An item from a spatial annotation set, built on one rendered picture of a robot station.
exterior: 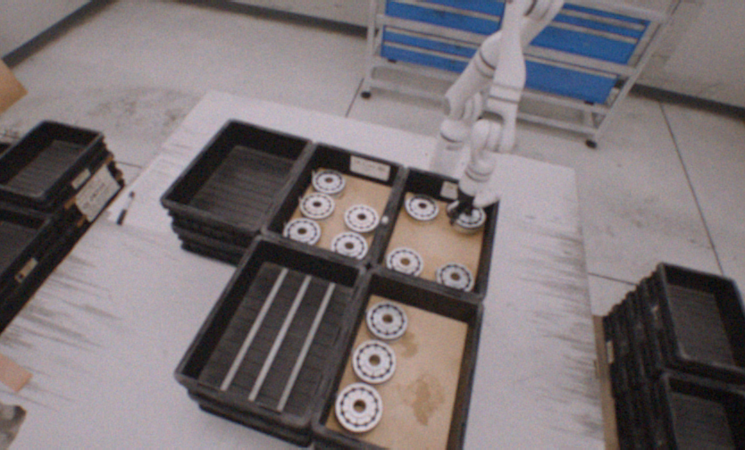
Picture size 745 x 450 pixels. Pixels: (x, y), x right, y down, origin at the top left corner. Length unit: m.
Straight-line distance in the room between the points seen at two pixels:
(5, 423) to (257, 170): 0.91
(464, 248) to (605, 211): 1.78
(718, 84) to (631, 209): 1.67
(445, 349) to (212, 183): 0.86
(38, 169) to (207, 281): 1.12
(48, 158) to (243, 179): 1.09
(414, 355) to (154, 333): 0.70
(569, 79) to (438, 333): 2.30
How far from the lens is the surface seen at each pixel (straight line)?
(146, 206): 1.60
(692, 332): 1.98
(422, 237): 1.27
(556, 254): 1.57
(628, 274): 2.70
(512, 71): 1.04
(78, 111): 3.44
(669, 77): 4.28
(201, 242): 1.35
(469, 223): 1.28
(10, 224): 2.25
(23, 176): 2.25
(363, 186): 1.38
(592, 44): 3.03
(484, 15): 2.89
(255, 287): 1.16
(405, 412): 1.04
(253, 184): 1.40
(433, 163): 1.49
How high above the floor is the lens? 1.82
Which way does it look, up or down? 50 degrees down
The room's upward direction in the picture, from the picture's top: 8 degrees clockwise
